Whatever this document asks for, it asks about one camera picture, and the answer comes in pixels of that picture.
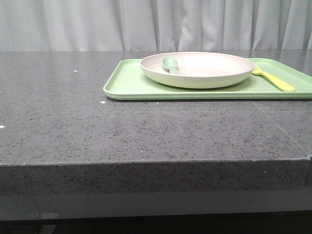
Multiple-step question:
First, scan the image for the grey pleated curtain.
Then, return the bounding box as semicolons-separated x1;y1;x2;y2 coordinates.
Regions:
0;0;312;52

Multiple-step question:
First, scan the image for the yellow plastic fork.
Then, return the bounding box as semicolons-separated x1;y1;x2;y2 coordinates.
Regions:
252;65;296;92

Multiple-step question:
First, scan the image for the cream round plate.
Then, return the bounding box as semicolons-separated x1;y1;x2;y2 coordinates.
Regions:
140;52;255;89

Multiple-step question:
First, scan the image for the mint green plastic spoon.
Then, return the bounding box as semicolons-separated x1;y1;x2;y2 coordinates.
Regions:
162;58;179;75

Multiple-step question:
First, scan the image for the light green plastic tray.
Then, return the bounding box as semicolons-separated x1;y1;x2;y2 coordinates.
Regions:
103;58;312;100

